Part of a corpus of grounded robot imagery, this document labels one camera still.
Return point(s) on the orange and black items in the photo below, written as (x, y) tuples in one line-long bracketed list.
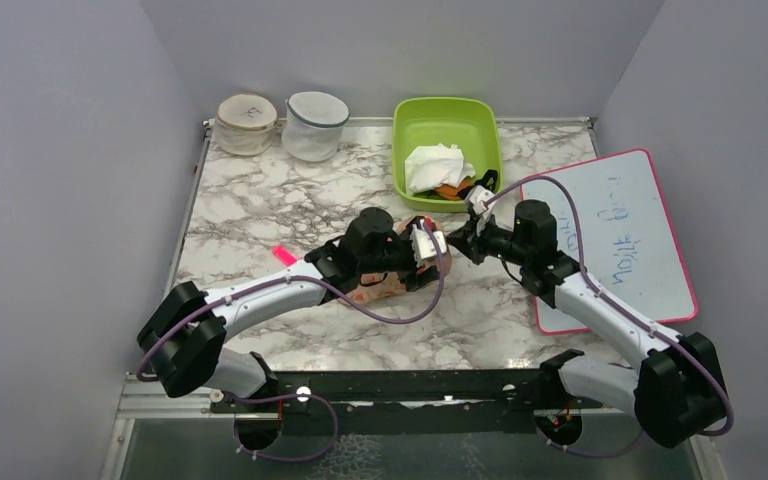
[(489, 181)]

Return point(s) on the green plastic bin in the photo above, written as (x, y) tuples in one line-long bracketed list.
[(465, 123)]

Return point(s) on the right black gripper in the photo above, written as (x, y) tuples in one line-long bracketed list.
[(470, 241)]

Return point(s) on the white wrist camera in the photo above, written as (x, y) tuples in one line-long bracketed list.
[(480, 206), (428, 247)]

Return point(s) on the floral mesh laundry bag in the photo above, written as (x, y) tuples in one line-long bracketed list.
[(376, 286)]

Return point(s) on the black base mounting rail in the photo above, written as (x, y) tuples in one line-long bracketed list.
[(309, 403)]

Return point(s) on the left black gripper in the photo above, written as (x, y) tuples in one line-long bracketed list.
[(413, 277)]

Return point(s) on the crumpled white cloth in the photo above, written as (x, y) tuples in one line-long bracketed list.
[(429, 167)]

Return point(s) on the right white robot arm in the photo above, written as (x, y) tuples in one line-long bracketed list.
[(673, 385)]

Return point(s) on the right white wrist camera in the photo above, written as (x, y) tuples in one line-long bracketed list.
[(480, 206)]

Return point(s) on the beige round laundry bag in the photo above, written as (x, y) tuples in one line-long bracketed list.
[(245, 124)]

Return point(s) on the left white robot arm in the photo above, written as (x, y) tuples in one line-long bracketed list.
[(183, 341)]

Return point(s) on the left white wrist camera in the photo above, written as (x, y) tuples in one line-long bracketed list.
[(428, 247)]

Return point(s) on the pink plastic clip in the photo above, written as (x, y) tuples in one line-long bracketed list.
[(284, 255)]

